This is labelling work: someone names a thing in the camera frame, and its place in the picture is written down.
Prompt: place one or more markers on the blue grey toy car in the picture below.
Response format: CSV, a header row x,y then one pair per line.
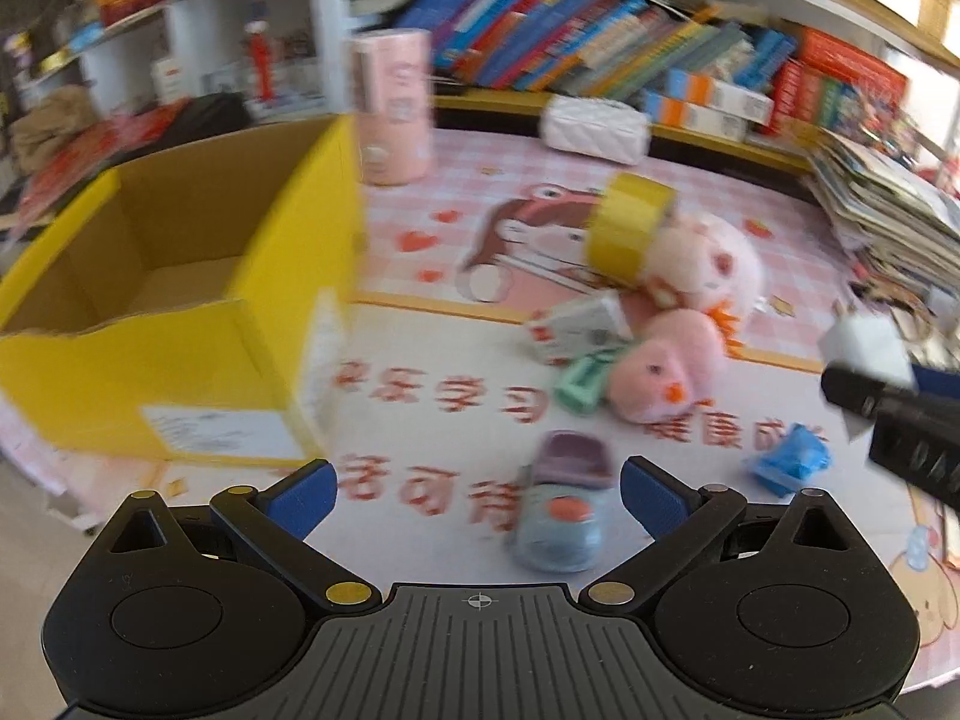
x,y
560,520

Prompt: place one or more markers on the white power adapter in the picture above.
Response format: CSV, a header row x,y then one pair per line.
x,y
868,343

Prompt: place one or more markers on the white bookshelf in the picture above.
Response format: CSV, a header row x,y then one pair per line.
x,y
375,15

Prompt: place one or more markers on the black electric piano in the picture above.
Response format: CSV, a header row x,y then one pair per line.
x,y
210,116

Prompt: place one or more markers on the white quilted pouch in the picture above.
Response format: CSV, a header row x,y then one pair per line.
x,y
596,127

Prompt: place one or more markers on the yellow cardboard box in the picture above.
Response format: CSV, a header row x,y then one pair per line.
x,y
193,304

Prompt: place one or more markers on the orange white box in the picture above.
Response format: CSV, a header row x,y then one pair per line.
x,y
693,118
706,91

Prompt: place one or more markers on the yellow tape roll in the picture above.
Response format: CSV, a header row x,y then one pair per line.
x,y
623,225

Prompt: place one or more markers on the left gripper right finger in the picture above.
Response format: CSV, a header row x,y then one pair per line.
x,y
688,528

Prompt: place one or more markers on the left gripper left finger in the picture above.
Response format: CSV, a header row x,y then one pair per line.
x,y
271,526

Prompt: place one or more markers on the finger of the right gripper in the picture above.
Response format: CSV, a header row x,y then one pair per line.
x,y
856,393

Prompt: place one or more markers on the orange white box upper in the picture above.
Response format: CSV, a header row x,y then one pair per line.
x,y
706,91

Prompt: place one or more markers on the red paper sheets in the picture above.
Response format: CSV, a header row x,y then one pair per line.
x,y
88,153

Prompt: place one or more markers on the brown cloth bundle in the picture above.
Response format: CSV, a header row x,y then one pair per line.
x,y
57,119

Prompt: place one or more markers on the small pink plush chick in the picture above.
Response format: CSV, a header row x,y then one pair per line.
x,y
676,362

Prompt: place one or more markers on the green small toy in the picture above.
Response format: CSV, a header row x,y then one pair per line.
x,y
581,387

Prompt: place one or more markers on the red dictionary books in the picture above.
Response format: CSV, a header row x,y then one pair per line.
x,y
828,84

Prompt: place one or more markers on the blue plastic wrapper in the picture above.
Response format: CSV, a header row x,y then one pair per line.
x,y
791,464

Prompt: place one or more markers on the large pink plush pig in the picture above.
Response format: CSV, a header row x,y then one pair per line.
x,y
702,262

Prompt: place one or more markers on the stack of papers and notebooks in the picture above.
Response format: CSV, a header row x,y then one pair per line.
x,y
900,229

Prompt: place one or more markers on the pink cylindrical cup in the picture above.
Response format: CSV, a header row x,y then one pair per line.
x,y
392,98

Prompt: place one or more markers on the row of colourful books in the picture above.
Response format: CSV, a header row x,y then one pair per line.
x,y
615,49

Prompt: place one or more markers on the orange white box lower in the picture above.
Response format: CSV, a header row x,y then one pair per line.
x,y
693,118

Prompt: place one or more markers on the pink checkered tablecloth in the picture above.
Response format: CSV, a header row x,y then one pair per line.
x,y
440,401

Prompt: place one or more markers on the small white card box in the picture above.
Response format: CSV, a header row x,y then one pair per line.
x,y
579,327

